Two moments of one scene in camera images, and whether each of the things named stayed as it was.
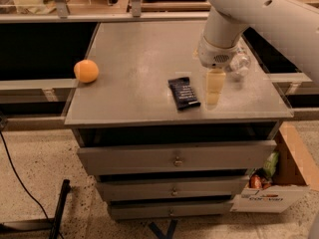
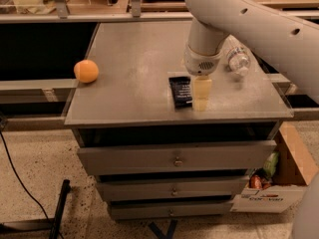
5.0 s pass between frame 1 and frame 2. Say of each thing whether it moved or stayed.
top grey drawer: stayed
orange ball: stayed
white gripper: moved
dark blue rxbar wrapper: stayed
